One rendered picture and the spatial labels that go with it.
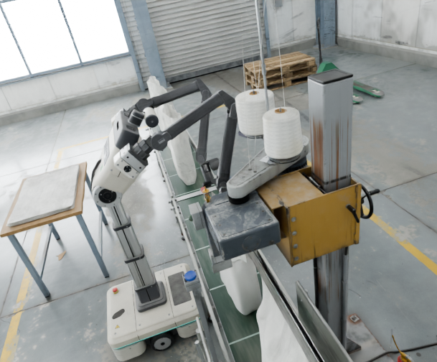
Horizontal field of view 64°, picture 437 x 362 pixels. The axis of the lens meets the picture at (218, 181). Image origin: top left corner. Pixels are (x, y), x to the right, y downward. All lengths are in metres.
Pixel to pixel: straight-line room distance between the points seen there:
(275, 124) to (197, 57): 7.82
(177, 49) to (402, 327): 7.56
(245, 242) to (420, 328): 1.69
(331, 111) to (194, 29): 7.70
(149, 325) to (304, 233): 1.39
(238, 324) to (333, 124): 1.32
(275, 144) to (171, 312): 1.59
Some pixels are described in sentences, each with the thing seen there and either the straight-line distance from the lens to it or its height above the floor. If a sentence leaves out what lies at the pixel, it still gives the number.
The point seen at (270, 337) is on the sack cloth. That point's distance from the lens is 1.56.
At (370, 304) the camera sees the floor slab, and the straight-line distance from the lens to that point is 2.79.
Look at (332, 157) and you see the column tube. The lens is 1.44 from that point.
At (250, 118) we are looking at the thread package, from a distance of 1.47.
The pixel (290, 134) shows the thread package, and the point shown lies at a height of 1.62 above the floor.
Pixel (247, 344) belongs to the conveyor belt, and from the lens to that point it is 2.13.
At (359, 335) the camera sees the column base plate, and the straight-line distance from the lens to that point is 2.62.
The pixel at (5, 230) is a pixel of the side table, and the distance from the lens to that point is 3.14.
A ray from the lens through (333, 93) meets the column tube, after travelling 1.34.
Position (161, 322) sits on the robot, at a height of 0.26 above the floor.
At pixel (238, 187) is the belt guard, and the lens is 1.37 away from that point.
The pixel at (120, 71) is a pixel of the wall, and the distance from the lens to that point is 8.87.
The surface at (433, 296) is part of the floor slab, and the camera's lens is 2.94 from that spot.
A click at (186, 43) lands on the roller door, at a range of 8.89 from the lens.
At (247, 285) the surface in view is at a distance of 2.03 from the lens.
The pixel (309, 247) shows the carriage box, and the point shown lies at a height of 1.10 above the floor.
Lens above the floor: 2.15
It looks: 31 degrees down
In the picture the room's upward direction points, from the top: 11 degrees counter-clockwise
